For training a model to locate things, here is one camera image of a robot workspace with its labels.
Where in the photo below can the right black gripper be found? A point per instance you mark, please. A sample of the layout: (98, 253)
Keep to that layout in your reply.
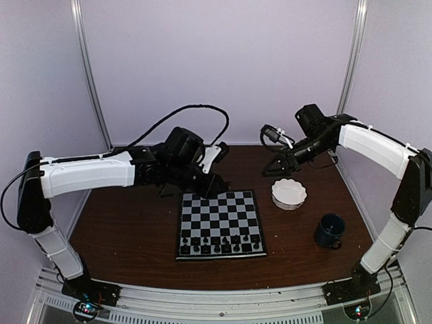
(288, 160)

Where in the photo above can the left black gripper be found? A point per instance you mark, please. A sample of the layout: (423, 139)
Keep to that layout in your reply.
(209, 190)

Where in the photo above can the black grey chessboard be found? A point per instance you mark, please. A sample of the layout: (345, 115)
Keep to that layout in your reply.
(231, 213)

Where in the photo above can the black chess king piece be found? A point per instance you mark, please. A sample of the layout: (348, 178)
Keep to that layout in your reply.
(217, 248)

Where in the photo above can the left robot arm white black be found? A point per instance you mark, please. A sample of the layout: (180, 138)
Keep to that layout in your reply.
(182, 160)

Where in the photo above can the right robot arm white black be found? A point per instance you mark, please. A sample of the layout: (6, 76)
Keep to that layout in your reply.
(409, 166)

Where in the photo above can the white scalloped bowl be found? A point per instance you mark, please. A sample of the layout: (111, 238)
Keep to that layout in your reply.
(288, 194)

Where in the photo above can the dark blue mug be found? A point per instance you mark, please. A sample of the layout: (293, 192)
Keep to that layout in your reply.
(328, 233)

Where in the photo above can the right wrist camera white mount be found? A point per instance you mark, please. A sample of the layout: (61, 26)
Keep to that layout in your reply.
(276, 135)

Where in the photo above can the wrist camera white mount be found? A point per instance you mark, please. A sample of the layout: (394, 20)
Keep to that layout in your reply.
(276, 135)
(213, 154)

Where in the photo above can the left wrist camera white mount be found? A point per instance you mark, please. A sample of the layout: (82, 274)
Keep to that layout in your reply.
(213, 154)

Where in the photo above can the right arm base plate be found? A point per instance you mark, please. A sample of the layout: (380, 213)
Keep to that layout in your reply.
(343, 291)

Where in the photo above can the aluminium front rail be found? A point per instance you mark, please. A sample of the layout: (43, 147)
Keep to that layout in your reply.
(297, 304)

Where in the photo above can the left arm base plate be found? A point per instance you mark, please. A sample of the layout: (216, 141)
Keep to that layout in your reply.
(96, 292)

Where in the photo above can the right aluminium frame post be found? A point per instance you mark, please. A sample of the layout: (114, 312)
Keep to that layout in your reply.
(358, 32)

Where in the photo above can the aluminium frame post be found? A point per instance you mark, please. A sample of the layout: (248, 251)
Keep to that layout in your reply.
(78, 20)
(358, 32)

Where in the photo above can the left aluminium frame post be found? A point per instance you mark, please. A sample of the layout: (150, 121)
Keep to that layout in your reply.
(78, 20)

